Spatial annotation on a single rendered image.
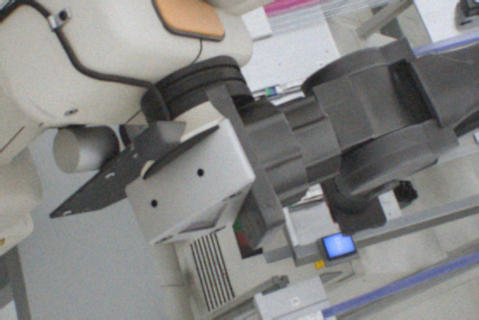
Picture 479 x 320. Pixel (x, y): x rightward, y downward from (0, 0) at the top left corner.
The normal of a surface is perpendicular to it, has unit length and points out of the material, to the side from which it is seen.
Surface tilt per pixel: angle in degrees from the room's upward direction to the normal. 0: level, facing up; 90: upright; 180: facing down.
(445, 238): 0
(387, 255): 0
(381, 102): 34
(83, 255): 0
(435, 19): 43
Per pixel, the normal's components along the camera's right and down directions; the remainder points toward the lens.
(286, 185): 0.38, 0.48
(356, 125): 0.14, -0.25
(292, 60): -0.04, -0.38
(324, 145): 0.31, 0.19
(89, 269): 0.63, -0.46
